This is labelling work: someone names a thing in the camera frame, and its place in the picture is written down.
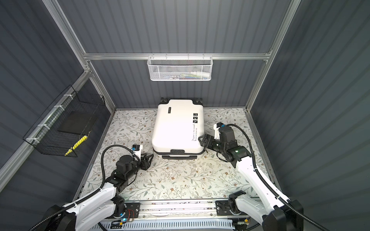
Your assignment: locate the black carry-on suitcase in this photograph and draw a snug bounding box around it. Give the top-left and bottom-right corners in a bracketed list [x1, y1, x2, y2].
[152, 98, 205, 160]

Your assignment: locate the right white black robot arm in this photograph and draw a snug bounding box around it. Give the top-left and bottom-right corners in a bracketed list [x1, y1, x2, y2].
[198, 123, 326, 231]

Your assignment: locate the yellow black striped item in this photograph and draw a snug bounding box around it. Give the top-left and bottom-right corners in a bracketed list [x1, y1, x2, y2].
[64, 135, 88, 156]

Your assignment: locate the white tube in basket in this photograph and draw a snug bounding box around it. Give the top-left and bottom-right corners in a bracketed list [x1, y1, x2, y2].
[189, 71, 211, 80]

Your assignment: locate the aluminium front rail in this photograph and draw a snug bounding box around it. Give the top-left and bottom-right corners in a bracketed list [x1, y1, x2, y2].
[59, 197, 295, 221]

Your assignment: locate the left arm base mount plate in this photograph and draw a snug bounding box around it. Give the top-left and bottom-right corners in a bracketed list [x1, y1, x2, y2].
[112, 203, 140, 219]

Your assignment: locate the black wire mesh basket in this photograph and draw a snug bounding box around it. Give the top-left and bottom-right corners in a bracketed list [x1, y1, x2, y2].
[23, 87, 106, 157]

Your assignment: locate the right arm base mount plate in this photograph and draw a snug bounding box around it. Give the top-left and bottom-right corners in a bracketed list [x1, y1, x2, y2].
[215, 200, 246, 216]

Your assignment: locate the white wire mesh basket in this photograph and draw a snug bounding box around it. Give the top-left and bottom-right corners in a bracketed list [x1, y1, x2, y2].
[147, 57, 214, 81]

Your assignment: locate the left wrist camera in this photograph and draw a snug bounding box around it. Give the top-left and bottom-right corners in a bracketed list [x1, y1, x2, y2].
[132, 144, 143, 162]

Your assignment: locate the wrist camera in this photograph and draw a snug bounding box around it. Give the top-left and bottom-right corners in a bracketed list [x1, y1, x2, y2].
[214, 122, 235, 142]
[132, 144, 143, 162]

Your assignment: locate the white perforated vent panel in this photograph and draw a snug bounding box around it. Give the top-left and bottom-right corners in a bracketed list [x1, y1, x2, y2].
[101, 218, 235, 231]

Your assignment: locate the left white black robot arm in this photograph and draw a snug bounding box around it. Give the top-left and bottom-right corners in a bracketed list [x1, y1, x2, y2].
[31, 144, 154, 231]

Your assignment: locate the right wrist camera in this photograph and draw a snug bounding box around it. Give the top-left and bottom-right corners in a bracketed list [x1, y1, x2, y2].
[214, 122, 235, 142]

